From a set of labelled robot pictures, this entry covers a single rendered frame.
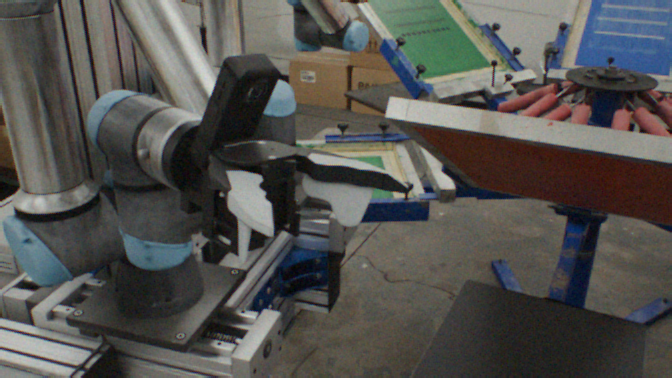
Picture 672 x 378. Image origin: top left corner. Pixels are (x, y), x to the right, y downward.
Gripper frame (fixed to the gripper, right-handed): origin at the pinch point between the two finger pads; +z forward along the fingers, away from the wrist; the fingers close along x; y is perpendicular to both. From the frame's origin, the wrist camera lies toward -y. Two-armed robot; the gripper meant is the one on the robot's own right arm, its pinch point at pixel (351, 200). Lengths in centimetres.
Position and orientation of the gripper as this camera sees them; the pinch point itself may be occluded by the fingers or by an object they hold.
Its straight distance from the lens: 47.4
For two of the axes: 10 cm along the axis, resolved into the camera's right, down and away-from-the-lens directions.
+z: 7.3, 3.0, -6.2
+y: -1.0, 9.3, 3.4
